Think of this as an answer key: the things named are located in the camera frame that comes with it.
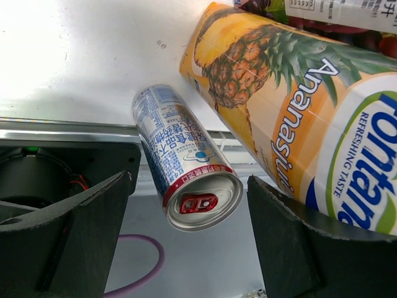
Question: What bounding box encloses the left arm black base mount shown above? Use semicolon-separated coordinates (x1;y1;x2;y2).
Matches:
1;139;141;209

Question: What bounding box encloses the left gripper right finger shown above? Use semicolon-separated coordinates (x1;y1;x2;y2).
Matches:
248;176;396;297

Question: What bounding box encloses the blue carton maroon side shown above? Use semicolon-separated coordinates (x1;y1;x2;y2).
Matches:
233;0;396;58

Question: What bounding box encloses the energy drink can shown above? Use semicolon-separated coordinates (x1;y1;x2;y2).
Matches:
132;84;243;232

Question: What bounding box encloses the aluminium front rail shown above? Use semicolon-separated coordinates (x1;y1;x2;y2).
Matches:
1;117;270;186

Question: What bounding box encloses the blue carton yellow side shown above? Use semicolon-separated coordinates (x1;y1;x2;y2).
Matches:
179;2;396;235

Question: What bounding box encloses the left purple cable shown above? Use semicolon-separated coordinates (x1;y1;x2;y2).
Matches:
104;234;165;296

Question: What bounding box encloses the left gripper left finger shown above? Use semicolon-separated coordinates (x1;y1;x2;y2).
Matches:
1;171;130;297

